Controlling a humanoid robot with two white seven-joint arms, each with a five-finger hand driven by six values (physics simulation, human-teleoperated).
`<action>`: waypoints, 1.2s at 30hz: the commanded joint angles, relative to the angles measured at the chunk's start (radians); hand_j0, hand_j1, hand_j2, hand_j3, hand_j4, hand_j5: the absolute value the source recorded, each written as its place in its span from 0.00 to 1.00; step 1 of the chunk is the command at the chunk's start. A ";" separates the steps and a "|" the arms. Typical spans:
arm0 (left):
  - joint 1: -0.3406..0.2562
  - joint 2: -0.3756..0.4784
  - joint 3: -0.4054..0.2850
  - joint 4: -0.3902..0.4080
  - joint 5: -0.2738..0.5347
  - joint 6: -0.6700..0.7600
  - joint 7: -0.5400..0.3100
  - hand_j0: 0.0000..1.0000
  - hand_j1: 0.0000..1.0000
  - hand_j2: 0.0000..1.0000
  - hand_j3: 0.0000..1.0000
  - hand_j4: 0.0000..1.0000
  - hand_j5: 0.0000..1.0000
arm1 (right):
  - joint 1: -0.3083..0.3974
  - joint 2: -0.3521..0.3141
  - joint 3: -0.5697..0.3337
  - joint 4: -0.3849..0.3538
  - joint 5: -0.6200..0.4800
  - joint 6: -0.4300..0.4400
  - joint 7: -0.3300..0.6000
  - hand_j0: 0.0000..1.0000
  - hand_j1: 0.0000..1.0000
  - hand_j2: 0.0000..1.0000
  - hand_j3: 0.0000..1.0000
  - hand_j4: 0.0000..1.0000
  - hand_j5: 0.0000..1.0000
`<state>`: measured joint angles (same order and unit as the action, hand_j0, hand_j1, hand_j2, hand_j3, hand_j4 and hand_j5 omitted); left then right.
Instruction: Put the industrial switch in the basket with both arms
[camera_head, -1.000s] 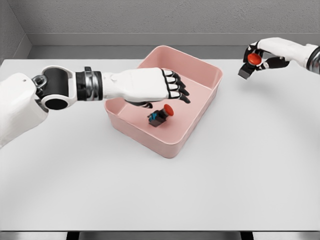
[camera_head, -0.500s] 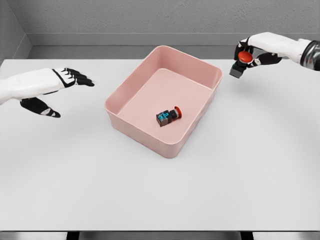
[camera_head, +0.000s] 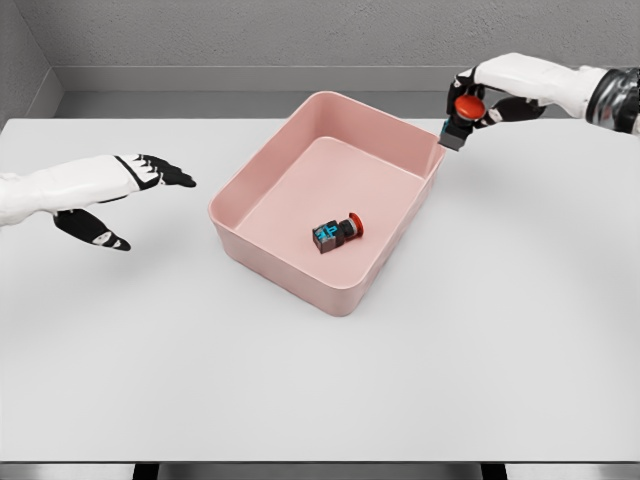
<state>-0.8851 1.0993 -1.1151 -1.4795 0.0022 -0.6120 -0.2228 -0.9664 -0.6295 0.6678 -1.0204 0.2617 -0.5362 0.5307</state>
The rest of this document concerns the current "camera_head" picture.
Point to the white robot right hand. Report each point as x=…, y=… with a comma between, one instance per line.
x=505, y=82

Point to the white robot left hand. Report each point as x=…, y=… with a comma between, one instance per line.
x=95, y=180

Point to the red button industrial switch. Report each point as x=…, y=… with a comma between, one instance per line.
x=460, y=122
x=335, y=232

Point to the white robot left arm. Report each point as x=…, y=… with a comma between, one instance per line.
x=17, y=195

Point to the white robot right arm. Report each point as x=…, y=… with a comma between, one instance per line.
x=595, y=92

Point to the pink plastic basket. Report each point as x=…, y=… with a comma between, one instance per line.
x=325, y=200

